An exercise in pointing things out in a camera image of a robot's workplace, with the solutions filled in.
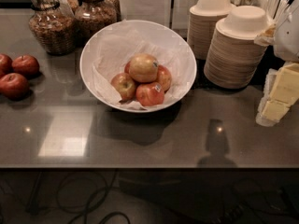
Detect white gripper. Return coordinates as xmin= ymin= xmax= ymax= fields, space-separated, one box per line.
xmin=254 ymin=0 xmax=299 ymax=127

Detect right red apple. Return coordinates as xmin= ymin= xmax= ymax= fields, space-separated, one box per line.
xmin=156 ymin=65 xmax=172 ymax=91

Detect top yellow-red apple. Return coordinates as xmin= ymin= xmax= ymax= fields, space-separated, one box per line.
xmin=129 ymin=53 xmax=159 ymax=83

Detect yellow-red apple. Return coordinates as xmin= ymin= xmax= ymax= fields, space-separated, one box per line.
xmin=129 ymin=53 xmax=159 ymax=83
xmin=111 ymin=73 xmax=137 ymax=101

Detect white bowl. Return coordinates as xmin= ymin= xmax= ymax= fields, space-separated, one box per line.
xmin=79 ymin=19 xmax=198 ymax=114

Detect hidden back red apple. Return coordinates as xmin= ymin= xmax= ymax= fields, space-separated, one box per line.
xmin=124 ymin=62 xmax=130 ymax=74

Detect left yellow-red apple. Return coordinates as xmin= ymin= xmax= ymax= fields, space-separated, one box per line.
xmin=111 ymin=73 xmax=137 ymax=101

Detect red apple on table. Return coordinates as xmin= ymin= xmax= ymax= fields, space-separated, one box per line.
xmin=12 ymin=54 xmax=40 ymax=77
xmin=0 ymin=73 xmax=30 ymax=100

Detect front red apple on table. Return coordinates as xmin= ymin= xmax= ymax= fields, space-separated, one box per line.
xmin=0 ymin=73 xmax=30 ymax=100

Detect red apple at left edge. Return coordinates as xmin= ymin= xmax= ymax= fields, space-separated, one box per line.
xmin=0 ymin=53 xmax=13 ymax=77

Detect front stack of paper bowls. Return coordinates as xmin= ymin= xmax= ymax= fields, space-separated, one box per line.
xmin=204 ymin=6 xmax=270 ymax=90

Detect stack of paper bowls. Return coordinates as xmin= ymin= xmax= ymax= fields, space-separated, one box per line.
xmin=204 ymin=6 xmax=270 ymax=90
xmin=187 ymin=0 xmax=235 ymax=60

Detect rear stack of paper bowls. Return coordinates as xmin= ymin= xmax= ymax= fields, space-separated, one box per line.
xmin=187 ymin=0 xmax=235 ymax=60

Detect white paper liner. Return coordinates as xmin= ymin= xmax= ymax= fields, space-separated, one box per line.
xmin=91 ymin=26 xmax=189 ymax=111

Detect middle glass granola jar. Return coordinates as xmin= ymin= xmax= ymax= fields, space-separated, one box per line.
xmin=75 ymin=0 xmax=117 ymax=41

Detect glass granola jar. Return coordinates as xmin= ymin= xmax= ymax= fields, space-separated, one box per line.
xmin=29 ymin=0 xmax=76 ymax=55
xmin=75 ymin=0 xmax=117 ymax=41

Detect back left granola jar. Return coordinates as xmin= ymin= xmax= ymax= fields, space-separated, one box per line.
xmin=56 ymin=0 xmax=79 ymax=15

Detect left glass granola jar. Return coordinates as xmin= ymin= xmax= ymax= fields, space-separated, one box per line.
xmin=29 ymin=0 xmax=76 ymax=55

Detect black cables on floor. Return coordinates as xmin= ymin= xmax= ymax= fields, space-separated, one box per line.
xmin=0 ymin=169 xmax=132 ymax=224

